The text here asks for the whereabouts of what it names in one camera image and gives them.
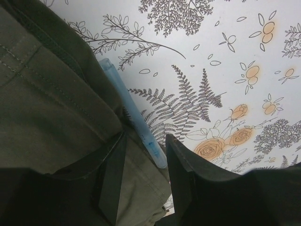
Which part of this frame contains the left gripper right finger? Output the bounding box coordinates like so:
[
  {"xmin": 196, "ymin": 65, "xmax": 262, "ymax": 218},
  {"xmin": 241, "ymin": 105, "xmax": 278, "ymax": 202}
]
[{"xmin": 166, "ymin": 135, "xmax": 301, "ymax": 226}]

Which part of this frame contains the floral patterned table mat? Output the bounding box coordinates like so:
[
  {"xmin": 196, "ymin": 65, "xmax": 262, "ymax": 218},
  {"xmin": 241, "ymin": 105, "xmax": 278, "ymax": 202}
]
[{"xmin": 44, "ymin": 0, "xmax": 301, "ymax": 174}]

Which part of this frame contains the blue capped white pen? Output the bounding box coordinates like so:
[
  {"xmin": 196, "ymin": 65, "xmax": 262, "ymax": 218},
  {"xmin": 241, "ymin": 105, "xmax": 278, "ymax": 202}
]
[{"xmin": 99, "ymin": 58, "xmax": 167, "ymax": 169}]

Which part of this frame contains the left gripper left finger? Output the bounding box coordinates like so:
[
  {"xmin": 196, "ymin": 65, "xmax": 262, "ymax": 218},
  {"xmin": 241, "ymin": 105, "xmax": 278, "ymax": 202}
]
[{"xmin": 0, "ymin": 136, "xmax": 127, "ymax": 226}]

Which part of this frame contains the olive green folded cloth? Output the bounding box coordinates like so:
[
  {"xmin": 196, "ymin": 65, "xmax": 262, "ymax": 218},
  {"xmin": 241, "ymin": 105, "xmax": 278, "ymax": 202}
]
[{"xmin": 0, "ymin": 0, "xmax": 171, "ymax": 226}]

